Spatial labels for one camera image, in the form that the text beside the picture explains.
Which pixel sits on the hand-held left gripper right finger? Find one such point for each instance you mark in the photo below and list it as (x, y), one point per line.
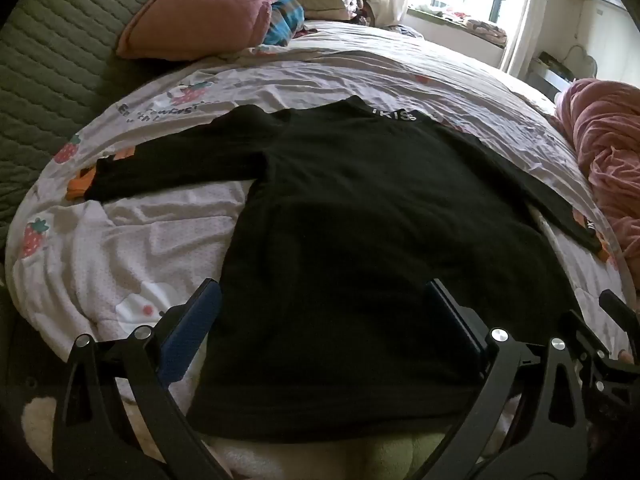
(457, 325)

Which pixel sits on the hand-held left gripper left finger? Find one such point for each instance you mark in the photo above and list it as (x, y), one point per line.
(192, 330)

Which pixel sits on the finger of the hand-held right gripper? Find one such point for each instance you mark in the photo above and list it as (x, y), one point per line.
(585, 332)
(619, 307)

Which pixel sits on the black orange shirt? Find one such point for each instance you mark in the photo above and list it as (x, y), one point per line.
(350, 235)

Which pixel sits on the clothes on window sill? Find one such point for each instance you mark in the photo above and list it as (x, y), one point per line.
(487, 30)

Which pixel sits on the strawberry printed blanket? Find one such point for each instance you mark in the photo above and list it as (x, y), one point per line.
(150, 240)

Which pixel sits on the light green garment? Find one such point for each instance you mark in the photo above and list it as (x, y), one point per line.
(395, 460)

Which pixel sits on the pink crumpled blanket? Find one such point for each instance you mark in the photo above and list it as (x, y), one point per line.
(610, 150)

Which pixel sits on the white furniture piece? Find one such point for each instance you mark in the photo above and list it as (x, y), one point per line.
(555, 72)

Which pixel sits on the grey-green quilted headboard cover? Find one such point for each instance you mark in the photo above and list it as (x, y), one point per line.
(50, 70)

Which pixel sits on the green window sill mat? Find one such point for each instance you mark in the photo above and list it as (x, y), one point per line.
(440, 19)

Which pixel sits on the pink quilted pillow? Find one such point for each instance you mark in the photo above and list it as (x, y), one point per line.
(200, 15)

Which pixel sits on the blue striped cloth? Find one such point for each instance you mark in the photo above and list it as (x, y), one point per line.
(285, 20)

